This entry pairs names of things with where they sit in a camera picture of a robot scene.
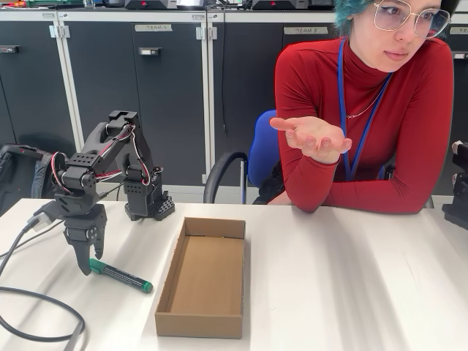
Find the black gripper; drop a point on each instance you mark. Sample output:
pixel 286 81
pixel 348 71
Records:
pixel 83 221

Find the green permanent marker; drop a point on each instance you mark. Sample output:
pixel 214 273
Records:
pixel 124 277

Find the idle black robot arm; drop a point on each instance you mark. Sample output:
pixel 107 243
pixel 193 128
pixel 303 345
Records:
pixel 459 215

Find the left forearm red sleeve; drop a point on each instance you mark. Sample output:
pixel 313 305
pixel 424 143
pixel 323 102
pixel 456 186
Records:
pixel 384 197

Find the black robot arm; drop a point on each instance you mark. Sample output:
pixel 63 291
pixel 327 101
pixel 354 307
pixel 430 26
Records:
pixel 139 194

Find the right forearm red sleeve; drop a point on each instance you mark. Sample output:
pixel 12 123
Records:
pixel 311 186

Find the person in red sweater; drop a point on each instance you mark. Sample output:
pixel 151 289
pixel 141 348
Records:
pixel 402 102

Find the person's right hand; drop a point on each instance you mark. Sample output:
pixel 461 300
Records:
pixel 314 137

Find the black backpack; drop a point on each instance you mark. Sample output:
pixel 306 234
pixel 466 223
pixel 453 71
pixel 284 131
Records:
pixel 18 175

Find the open cardboard box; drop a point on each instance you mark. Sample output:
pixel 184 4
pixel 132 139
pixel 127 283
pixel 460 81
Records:
pixel 204 278

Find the dark grey cabinet door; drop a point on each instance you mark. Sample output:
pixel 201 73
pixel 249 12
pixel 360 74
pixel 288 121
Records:
pixel 29 91
pixel 461 109
pixel 248 73
pixel 175 109

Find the blue office chair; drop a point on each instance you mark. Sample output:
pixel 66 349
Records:
pixel 261 146

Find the team 4 tape label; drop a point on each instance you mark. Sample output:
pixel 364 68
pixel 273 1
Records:
pixel 153 28

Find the green crate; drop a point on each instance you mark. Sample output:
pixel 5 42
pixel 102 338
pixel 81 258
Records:
pixel 47 3

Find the black device with red logo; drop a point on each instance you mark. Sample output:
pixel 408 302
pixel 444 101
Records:
pixel 279 4
pixel 150 4

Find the team 5 tape label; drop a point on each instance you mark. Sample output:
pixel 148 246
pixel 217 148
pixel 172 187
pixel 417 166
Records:
pixel 305 30

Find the gold rimmed glasses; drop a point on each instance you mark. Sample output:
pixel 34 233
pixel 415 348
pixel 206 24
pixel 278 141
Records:
pixel 387 16

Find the cut off tape label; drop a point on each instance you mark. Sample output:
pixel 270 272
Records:
pixel 460 30

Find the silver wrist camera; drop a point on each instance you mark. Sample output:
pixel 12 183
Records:
pixel 42 221

